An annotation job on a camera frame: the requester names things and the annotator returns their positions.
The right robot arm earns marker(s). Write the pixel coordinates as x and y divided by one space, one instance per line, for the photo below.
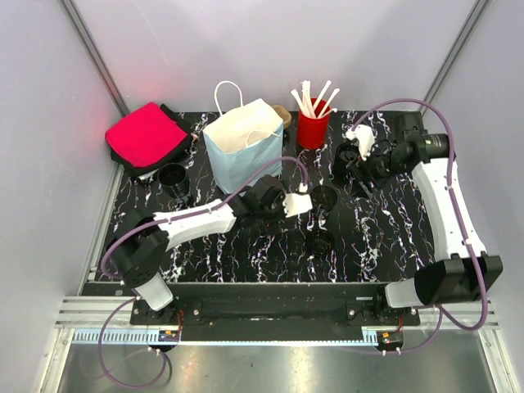
462 273

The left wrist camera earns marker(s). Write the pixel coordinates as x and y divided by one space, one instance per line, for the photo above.
297 203

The red straw cup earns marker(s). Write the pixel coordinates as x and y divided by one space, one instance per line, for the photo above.
311 132

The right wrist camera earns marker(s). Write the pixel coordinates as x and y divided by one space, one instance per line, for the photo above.
363 134

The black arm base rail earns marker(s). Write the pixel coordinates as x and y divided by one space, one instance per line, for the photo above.
272 313

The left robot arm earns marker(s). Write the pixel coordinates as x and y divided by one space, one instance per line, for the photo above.
136 254

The stack of black lids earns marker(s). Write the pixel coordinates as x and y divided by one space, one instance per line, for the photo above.
346 155

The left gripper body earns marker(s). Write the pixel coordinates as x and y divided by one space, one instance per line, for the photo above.
270 217

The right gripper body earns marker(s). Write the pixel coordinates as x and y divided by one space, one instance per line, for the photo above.
377 164

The light blue paper bag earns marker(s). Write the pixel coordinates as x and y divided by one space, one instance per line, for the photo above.
243 141

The brown pulp cup carrier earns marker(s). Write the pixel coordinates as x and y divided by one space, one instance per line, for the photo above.
284 114

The black coffee cup lid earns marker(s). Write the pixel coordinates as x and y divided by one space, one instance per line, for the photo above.
320 241

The red and black cloth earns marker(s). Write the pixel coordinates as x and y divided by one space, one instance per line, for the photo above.
148 138

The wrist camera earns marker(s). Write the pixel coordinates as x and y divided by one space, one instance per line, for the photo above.
363 134
297 203

